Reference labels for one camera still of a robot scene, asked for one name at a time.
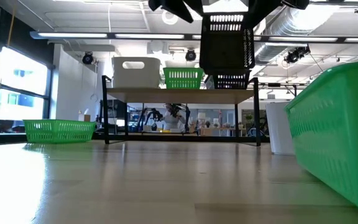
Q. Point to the large bright window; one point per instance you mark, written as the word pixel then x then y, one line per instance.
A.
pixel 20 81

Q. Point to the long ceiling light bar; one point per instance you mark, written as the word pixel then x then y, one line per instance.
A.
pixel 149 36

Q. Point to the person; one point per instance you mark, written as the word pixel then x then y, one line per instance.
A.
pixel 172 119

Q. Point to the black table frame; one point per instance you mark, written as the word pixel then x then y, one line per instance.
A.
pixel 197 138

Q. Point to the black ceiling track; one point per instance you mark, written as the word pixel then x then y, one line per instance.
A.
pixel 334 2

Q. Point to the silver ventilation duct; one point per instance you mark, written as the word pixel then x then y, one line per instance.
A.
pixel 294 18

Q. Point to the wooden shelf with black legs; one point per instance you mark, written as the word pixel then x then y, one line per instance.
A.
pixel 182 96

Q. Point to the small cardboard box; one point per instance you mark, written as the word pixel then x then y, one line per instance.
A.
pixel 85 118

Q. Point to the green plastic slotted basket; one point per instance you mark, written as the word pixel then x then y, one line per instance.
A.
pixel 183 80
pixel 337 130
pixel 57 130

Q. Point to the small potted plant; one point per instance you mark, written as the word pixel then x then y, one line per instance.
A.
pixel 249 117

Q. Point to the black background robot arm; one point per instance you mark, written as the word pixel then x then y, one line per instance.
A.
pixel 155 114
pixel 179 109

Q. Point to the round black ceiling spotlight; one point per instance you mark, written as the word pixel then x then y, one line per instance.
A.
pixel 87 58
pixel 190 55

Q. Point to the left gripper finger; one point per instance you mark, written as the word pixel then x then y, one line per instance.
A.
pixel 177 7
pixel 197 6

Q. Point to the black ceiling camera mount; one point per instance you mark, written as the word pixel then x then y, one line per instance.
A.
pixel 296 54

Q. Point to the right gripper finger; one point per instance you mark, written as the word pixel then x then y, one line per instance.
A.
pixel 259 9

